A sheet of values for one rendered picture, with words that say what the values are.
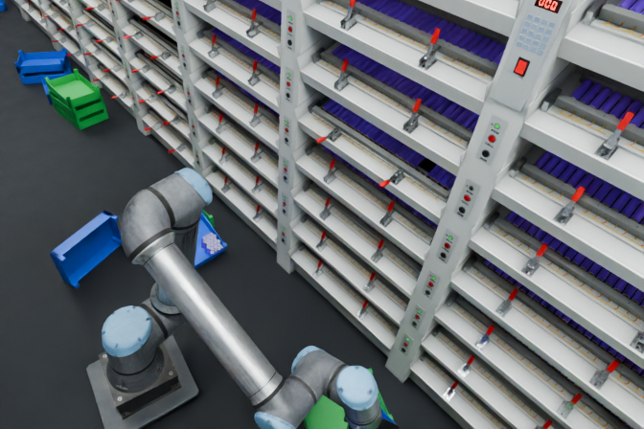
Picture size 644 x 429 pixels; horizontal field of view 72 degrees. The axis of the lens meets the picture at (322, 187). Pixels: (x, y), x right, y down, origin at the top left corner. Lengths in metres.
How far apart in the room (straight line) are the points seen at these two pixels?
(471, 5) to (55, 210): 2.25
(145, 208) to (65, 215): 1.55
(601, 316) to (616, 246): 0.20
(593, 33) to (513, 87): 0.17
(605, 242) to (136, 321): 1.33
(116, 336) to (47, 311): 0.74
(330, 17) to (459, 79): 0.43
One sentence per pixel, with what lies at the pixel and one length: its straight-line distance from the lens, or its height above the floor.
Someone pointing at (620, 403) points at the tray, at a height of 0.70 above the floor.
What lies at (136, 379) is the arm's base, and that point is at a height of 0.23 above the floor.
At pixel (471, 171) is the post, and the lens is 1.16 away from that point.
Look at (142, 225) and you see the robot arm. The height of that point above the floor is 0.98.
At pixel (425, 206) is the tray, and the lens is 1.31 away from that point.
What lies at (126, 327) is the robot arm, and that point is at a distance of 1.60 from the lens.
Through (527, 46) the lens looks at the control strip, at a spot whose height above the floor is 1.41.
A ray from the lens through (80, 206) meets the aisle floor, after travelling 2.68.
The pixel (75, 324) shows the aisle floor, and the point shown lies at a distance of 2.21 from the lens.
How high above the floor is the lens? 1.76
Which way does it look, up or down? 42 degrees down
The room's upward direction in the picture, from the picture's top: 6 degrees clockwise
